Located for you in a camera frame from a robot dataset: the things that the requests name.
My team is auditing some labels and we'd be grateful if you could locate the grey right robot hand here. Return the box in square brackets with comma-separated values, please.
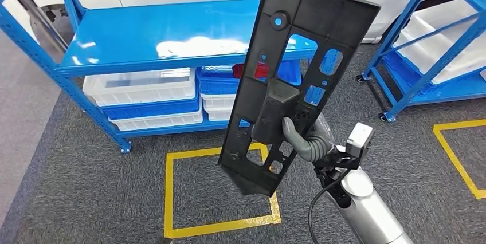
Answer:
[281, 114, 336, 163]

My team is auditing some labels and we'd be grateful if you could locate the black plastic panel part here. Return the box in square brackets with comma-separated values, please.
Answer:
[218, 0, 381, 198]

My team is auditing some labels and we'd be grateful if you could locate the blue wheeled shelf rack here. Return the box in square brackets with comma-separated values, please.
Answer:
[356, 0, 486, 123]

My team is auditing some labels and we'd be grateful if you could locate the blue metal shelf rack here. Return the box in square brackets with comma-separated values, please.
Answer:
[0, 0, 377, 155]

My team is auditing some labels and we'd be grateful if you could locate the red item in bin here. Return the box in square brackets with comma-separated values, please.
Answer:
[232, 62, 271, 82]

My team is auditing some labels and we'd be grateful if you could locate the grey metal stand pole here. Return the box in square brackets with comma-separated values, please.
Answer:
[10, 0, 70, 53]

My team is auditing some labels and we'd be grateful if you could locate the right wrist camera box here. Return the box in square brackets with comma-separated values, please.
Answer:
[323, 122, 375, 171]

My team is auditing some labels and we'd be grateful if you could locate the black camera cable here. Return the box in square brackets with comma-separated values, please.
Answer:
[307, 169, 351, 244]

